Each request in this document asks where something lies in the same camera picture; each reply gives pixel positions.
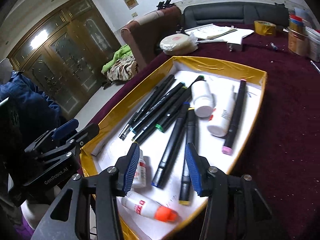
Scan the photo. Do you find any dark wooden double door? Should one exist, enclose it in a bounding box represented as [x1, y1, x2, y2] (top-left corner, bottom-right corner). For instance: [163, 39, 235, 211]
[8, 0, 120, 119]

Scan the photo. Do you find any white papers stack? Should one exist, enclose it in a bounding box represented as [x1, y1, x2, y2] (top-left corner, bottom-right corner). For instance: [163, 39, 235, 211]
[184, 24, 254, 44]

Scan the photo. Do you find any black marker green cap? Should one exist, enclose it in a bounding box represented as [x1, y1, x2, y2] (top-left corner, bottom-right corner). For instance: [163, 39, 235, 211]
[155, 75, 204, 133]

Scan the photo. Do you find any clear black gel pen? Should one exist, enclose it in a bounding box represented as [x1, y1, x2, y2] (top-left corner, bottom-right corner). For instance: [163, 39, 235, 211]
[119, 74, 174, 140]

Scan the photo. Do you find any black marker pink cap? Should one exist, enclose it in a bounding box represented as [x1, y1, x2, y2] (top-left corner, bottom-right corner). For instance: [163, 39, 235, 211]
[222, 79, 246, 155]

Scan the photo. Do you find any white pill bottle red label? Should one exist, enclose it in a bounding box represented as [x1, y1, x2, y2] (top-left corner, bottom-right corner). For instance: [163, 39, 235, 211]
[132, 150, 146, 189]

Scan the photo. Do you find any white power adapter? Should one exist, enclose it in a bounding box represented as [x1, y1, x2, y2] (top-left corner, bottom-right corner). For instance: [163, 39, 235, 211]
[227, 37, 242, 52]

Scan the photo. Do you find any white round cap bottle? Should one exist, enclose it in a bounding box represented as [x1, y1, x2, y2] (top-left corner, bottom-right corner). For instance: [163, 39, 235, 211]
[191, 80, 214, 118]

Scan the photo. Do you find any orange contents jar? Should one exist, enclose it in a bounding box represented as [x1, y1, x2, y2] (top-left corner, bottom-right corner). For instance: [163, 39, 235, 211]
[288, 28, 308, 56]

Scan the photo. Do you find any black marker yellow cap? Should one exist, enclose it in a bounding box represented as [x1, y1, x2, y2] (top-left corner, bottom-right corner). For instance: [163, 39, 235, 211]
[178, 108, 197, 206]
[132, 86, 187, 144]

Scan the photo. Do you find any black leather sofa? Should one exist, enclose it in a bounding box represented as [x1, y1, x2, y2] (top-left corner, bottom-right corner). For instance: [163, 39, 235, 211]
[181, 2, 289, 29]

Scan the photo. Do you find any left white gloved hand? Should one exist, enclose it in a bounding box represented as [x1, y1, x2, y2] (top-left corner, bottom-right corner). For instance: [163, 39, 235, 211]
[21, 186, 61, 230]

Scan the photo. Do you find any white spray bottle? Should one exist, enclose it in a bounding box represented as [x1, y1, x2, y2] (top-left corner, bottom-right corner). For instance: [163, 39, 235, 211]
[207, 86, 235, 137]

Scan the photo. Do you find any white plastic tub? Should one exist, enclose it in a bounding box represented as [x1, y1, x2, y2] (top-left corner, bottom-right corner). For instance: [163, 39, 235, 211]
[305, 27, 320, 62]

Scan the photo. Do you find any black marker light blue cap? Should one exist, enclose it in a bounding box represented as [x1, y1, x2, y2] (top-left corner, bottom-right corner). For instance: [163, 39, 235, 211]
[130, 82, 185, 134]

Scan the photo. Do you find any white glue bottle orange cap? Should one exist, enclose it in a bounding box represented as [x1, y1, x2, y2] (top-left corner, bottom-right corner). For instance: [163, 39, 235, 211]
[121, 191, 178, 223]

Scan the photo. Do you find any green and patterned cloth pile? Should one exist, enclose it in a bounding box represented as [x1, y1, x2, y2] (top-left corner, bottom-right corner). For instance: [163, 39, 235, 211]
[101, 44, 138, 81]

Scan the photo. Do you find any round wrapped white pad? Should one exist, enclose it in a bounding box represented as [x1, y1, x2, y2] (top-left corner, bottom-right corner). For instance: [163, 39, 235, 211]
[159, 34, 198, 56]

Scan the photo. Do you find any yellow tape roll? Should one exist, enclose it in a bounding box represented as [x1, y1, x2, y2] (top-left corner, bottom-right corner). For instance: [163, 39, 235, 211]
[254, 20, 276, 37]

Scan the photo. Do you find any brown armchair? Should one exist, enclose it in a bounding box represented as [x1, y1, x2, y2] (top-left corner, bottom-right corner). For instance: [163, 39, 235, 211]
[120, 5, 182, 71]

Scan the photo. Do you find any yellow taped white tray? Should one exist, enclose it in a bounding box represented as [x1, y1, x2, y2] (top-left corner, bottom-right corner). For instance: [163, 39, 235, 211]
[80, 56, 267, 239]

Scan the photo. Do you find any black marker dark blue cap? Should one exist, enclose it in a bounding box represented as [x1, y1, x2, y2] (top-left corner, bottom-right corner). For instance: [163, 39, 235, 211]
[151, 102, 190, 189]

